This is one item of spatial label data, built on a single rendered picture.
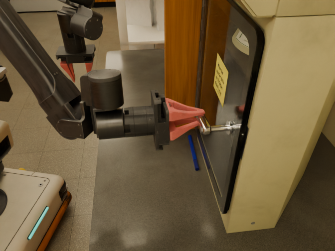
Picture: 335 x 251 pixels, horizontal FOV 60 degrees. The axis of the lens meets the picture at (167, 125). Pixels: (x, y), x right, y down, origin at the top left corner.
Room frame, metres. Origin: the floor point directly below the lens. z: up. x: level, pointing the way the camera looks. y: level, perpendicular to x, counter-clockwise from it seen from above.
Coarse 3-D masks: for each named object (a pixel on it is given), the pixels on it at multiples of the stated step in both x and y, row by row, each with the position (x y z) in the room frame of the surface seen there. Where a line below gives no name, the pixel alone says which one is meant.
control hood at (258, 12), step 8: (240, 0) 0.36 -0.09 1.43; (248, 0) 0.35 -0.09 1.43; (256, 0) 0.35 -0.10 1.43; (264, 0) 0.35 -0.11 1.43; (272, 0) 0.35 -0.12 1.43; (248, 8) 0.35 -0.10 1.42; (256, 8) 0.35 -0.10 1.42; (264, 8) 0.35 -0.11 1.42; (272, 8) 0.35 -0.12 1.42; (256, 16) 0.36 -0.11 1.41; (264, 16) 0.36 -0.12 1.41
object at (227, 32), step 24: (216, 0) 0.57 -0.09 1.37; (216, 24) 0.55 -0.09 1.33; (240, 24) 0.43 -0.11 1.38; (216, 48) 0.54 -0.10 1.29; (240, 48) 0.41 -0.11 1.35; (240, 72) 0.40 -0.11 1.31; (216, 96) 0.50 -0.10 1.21; (240, 96) 0.38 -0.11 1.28; (216, 120) 0.48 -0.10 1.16; (240, 120) 0.37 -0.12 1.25; (216, 144) 0.46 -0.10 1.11; (240, 144) 0.36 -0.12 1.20; (216, 168) 0.44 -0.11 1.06; (216, 192) 0.42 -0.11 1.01
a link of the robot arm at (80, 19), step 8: (64, 0) 0.76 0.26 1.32; (80, 8) 0.74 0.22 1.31; (88, 8) 0.73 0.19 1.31; (72, 16) 0.73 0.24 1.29; (80, 16) 0.72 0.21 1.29; (88, 16) 0.72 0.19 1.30; (96, 16) 0.72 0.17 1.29; (72, 24) 0.72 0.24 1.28; (80, 24) 0.70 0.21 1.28; (88, 24) 0.70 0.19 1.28; (96, 24) 0.72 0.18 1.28; (80, 32) 0.70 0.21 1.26; (88, 32) 0.70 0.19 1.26; (96, 32) 0.72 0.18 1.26
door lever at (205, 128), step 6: (198, 108) 0.48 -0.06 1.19; (198, 120) 0.43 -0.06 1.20; (204, 120) 0.42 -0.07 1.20; (204, 126) 0.40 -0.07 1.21; (210, 126) 0.40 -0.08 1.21; (216, 126) 0.40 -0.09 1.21; (222, 126) 0.40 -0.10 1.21; (228, 126) 0.40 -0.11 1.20; (204, 132) 0.39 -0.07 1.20; (210, 132) 0.39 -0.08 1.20; (228, 132) 0.40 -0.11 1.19
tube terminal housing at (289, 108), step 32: (288, 0) 0.36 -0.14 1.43; (320, 0) 0.36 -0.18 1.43; (288, 32) 0.36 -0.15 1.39; (320, 32) 0.36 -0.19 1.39; (288, 64) 0.36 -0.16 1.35; (320, 64) 0.37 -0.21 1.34; (256, 96) 0.36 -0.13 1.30; (288, 96) 0.36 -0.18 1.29; (320, 96) 0.37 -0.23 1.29; (256, 128) 0.36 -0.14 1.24; (288, 128) 0.36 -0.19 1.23; (320, 128) 0.47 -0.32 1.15; (256, 160) 0.36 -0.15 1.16; (288, 160) 0.37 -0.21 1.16; (256, 192) 0.36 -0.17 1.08; (288, 192) 0.37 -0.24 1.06; (224, 224) 0.37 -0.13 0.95; (256, 224) 0.36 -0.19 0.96
